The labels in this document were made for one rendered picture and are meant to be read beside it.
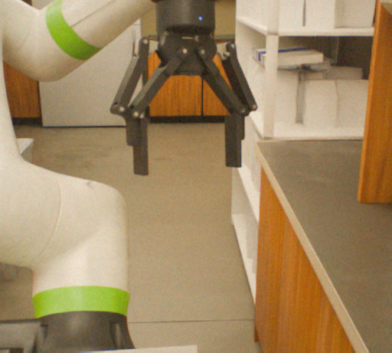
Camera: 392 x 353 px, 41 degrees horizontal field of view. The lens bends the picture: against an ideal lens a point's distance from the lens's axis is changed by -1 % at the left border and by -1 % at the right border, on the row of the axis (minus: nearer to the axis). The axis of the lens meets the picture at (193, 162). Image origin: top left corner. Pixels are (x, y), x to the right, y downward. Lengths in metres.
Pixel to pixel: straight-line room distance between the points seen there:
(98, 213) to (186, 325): 1.96
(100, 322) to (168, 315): 2.03
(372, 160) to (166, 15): 1.02
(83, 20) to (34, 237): 0.41
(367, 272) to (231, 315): 1.54
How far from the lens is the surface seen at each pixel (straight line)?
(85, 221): 0.70
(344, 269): 1.24
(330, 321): 1.31
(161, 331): 2.61
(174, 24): 0.66
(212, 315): 2.72
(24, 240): 0.67
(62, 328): 0.69
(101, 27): 0.92
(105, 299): 0.70
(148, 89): 0.65
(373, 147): 1.56
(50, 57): 0.98
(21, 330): 0.72
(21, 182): 0.65
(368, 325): 1.07
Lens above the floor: 1.53
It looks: 18 degrees down
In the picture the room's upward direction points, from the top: straight up
